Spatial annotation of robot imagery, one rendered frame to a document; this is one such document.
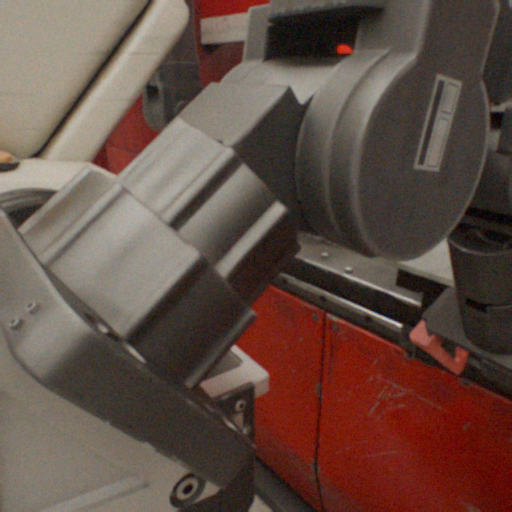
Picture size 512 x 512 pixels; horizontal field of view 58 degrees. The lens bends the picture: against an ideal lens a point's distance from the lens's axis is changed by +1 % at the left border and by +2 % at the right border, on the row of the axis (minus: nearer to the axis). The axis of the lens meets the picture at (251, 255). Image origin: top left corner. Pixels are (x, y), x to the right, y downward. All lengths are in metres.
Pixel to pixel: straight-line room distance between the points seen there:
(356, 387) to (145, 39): 0.91
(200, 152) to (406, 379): 0.86
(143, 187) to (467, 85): 0.12
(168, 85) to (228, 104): 0.43
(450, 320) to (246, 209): 0.30
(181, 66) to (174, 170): 0.46
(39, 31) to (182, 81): 0.36
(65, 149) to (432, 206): 0.19
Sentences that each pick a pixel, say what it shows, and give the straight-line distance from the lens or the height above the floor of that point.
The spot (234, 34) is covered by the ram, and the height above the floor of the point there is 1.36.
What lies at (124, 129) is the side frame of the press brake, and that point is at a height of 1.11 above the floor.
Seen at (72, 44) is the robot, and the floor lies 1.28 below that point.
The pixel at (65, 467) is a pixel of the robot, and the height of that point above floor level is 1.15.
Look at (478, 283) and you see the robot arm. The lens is 0.35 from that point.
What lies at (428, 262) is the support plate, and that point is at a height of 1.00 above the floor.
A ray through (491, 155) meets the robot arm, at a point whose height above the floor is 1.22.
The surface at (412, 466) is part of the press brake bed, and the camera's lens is 1.09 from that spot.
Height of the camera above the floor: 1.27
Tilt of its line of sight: 22 degrees down
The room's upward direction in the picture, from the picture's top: straight up
